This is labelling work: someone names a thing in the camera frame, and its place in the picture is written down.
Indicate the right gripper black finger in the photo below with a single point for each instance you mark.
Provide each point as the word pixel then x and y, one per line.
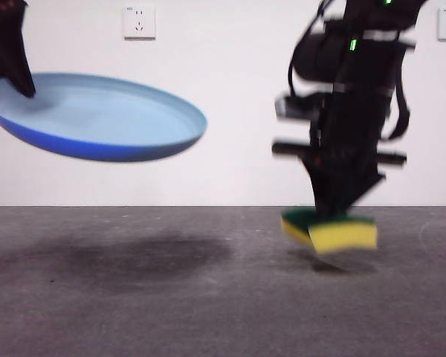
pixel 353 182
pixel 321 182

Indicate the light blue round plate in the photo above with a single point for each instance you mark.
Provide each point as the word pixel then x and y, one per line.
pixel 108 111

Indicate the yellow sponge with green scourer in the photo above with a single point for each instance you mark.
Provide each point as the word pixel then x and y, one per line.
pixel 342 234

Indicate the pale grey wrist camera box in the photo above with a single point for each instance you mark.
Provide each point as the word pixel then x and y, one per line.
pixel 293 108

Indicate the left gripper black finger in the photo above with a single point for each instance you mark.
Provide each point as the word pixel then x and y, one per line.
pixel 7 44

